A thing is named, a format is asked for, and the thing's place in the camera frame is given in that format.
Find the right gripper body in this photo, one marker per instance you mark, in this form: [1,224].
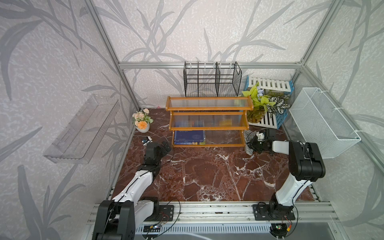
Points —
[258,146]

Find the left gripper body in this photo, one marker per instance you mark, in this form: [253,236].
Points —
[161,151]

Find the grey striped fluffy cloth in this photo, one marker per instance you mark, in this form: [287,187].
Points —
[249,138]

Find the orange wooden bookshelf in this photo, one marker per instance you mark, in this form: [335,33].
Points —
[222,119]

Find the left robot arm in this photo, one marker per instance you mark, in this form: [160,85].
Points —
[117,219]

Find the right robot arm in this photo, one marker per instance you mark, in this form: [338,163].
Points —
[306,166]

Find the flower pot with orange flowers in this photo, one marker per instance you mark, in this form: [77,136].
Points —
[142,120]

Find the green potted plant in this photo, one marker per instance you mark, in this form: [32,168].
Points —
[272,102]

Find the blue book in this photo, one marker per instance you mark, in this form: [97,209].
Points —
[190,137]

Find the white and blue slatted crate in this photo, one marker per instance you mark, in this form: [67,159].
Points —
[270,120]

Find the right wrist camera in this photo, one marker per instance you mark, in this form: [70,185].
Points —
[266,135]

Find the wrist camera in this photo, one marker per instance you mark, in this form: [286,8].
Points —
[266,135]
[146,140]

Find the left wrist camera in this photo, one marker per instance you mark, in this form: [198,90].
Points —
[146,140]

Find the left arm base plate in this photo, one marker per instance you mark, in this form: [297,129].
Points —
[165,213]

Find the white wire mesh basket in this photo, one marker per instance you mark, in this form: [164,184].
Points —
[321,122]

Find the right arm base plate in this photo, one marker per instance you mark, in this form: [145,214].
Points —
[263,212]

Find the clear acrylic wall shelf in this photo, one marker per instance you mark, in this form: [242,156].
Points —
[78,142]

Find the black wire mesh organizer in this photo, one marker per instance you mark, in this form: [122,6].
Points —
[212,80]

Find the aluminium rail frame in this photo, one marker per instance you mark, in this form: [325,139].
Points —
[242,212]

